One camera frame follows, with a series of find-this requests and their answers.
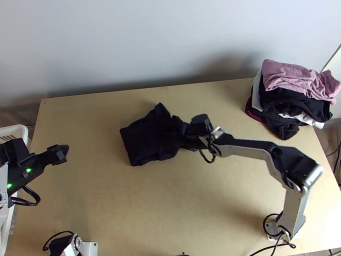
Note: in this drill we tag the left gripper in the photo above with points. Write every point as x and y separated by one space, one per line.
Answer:
44 161

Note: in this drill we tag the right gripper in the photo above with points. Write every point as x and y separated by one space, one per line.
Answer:
196 137

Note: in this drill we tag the dark t-shirt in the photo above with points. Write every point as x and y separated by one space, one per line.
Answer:
147 136

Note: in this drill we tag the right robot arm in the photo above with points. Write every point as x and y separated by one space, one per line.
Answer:
252 150

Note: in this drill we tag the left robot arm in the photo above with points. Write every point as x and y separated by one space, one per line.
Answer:
20 177

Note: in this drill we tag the white laundry basket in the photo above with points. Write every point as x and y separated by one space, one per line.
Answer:
15 129

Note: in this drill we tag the pile of folded clothes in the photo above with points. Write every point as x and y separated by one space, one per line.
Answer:
290 75

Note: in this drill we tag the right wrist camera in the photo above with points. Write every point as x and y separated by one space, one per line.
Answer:
201 121

